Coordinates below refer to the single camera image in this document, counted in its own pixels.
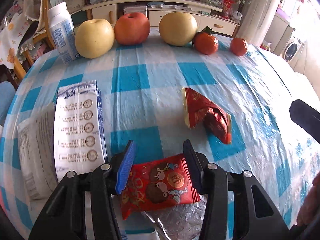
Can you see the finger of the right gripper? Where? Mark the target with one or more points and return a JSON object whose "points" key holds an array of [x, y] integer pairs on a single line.
{"points": [[306, 117]]}

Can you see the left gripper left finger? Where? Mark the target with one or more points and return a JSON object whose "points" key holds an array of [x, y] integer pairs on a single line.
{"points": [[63, 215]]}

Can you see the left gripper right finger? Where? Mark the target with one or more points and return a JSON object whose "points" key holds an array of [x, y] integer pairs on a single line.
{"points": [[255, 215]]}

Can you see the silver foil wrapper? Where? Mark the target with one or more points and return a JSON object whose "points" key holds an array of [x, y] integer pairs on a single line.
{"points": [[180, 221]]}

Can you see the red cookie wrapper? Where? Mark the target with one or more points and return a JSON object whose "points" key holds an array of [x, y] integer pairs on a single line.
{"points": [[158, 185]]}

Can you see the red snack wrapper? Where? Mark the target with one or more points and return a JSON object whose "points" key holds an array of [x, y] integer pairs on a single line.
{"points": [[199, 109]]}

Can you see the white printed packet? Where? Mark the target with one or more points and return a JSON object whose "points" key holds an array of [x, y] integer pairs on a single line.
{"points": [[35, 147]]}

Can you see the blue white milk carton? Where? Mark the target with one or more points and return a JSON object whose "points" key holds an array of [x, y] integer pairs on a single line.
{"points": [[79, 142]]}

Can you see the person's right hand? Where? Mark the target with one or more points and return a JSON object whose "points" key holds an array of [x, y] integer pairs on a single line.
{"points": [[310, 204]]}

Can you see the white washing machine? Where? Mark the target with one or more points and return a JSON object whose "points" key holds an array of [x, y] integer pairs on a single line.
{"points": [[293, 46]]}

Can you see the small tangerine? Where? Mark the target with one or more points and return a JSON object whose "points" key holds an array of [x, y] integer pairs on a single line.
{"points": [[238, 46]]}

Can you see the blue white checkered tablecloth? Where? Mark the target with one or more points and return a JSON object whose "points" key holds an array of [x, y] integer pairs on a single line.
{"points": [[141, 89]]}

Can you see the cream tv cabinet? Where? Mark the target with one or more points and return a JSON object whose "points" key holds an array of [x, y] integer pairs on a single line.
{"points": [[204, 14]]}

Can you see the wooden dining chair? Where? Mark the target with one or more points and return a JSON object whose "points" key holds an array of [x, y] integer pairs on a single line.
{"points": [[44, 34]]}

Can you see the yellow pear right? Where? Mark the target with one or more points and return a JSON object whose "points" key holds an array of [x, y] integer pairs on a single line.
{"points": [[178, 28]]}

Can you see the red apple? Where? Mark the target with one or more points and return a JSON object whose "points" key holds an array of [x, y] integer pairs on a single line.
{"points": [[132, 29]]}

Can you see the yellow apple left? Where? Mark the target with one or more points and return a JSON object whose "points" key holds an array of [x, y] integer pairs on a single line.
{"points": [[94, 38]]}

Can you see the pink storage box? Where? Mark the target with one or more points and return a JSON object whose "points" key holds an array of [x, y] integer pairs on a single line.
{"points": [[135, 7]]}

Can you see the white plastic milk bottle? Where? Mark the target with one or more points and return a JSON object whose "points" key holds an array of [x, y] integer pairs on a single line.
{"points": [[62, 31]]}

